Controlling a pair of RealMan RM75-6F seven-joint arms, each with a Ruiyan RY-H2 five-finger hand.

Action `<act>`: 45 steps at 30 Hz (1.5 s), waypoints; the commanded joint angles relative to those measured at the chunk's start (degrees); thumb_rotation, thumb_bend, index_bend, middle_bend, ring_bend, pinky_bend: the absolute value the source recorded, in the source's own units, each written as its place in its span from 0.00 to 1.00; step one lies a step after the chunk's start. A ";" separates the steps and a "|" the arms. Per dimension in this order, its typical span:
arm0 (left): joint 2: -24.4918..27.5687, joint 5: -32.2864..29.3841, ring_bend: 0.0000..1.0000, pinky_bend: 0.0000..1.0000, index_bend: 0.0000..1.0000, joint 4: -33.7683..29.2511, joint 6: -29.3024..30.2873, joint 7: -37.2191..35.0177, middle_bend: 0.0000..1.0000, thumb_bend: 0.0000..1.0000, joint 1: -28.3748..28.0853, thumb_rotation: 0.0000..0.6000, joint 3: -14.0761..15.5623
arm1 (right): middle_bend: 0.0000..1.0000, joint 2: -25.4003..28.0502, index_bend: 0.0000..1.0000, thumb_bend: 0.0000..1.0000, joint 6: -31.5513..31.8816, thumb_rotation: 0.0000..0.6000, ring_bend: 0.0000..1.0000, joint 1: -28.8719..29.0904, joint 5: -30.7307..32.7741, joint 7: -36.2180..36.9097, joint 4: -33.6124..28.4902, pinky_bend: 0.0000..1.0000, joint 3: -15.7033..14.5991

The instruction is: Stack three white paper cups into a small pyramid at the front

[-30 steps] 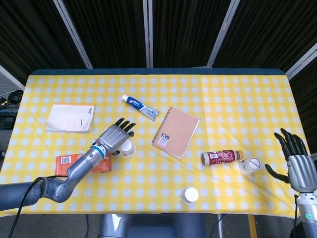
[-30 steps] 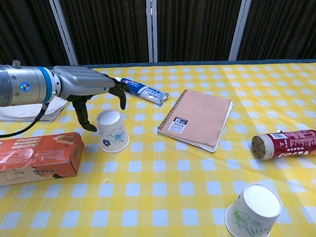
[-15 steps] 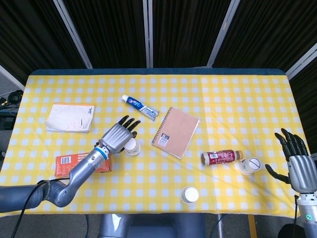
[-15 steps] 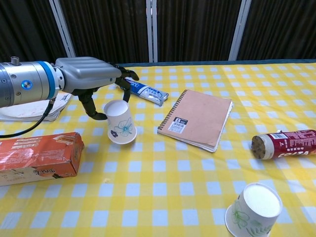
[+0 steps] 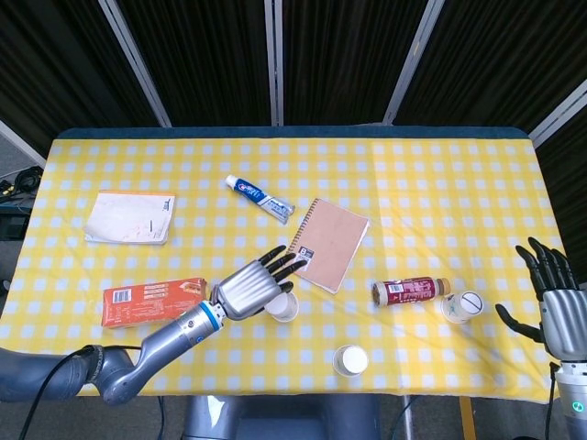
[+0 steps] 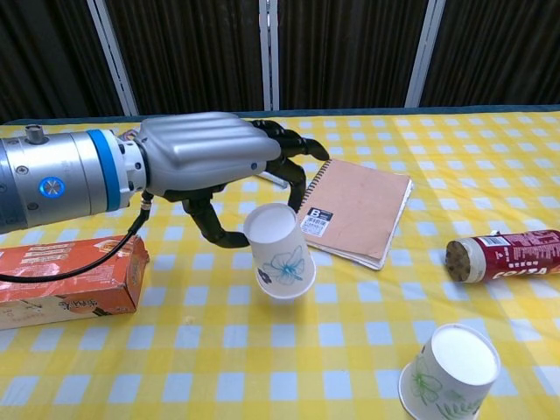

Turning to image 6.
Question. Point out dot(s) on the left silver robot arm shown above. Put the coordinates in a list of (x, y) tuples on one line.
[(65, 175)]

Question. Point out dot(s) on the orange cardboard box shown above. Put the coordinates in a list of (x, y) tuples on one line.
[(65, 280)]

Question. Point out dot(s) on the brown spiral notebook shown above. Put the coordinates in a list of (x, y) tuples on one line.
[(363, 210)]

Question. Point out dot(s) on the white partition frame post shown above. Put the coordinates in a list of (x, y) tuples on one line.
[(424, 54), (269, 54), (114, 57)]

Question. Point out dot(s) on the red Costa coffee bottle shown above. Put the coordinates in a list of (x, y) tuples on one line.
[(512, 258)]

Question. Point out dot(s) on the white paper cup green leaves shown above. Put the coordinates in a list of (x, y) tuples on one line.
[(455, 372)]

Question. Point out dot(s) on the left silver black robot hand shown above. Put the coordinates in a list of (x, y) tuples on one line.
[(205, 149)]

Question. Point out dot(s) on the black ribbed partition panel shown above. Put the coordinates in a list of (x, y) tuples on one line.
[(503, 52), (192, 54), (345, 52), (44, 57)]

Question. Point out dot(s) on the white paper cup blue flower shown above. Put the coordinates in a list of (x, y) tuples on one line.
[(280, 258)]

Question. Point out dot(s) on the yellow white checkered tablecloth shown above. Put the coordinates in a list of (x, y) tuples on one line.
[(262, 350)]

